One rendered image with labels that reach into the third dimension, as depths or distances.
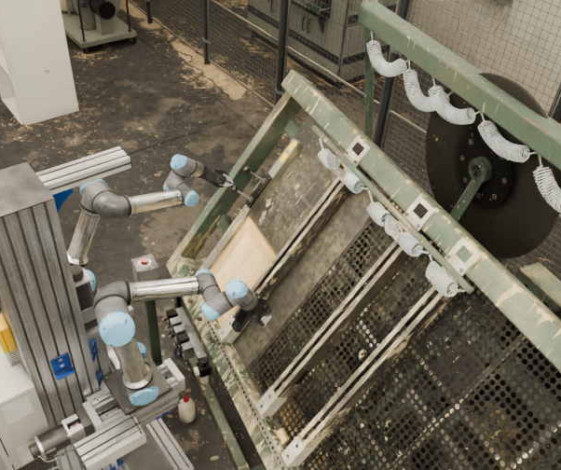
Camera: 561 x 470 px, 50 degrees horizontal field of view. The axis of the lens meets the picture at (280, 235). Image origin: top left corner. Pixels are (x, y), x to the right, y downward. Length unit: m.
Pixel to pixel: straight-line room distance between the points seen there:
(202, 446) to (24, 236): 2.00
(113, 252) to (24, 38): 2.30
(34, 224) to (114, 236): 2.88
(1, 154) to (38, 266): 3.98
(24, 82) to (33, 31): 0.49
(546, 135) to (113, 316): 1.66
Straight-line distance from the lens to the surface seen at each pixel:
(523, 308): 2.12
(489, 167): 2.70
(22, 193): 2.18
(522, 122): 2.47
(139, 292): 2.32
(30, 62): 6.32
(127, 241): 4.97
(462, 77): 2.67
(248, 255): 3.08
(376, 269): 2.48
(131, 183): 5.57
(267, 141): 3.24
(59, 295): 2.40
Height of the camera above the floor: 3.30
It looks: 41 degrees down
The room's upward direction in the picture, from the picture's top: 5 degrees clockwise
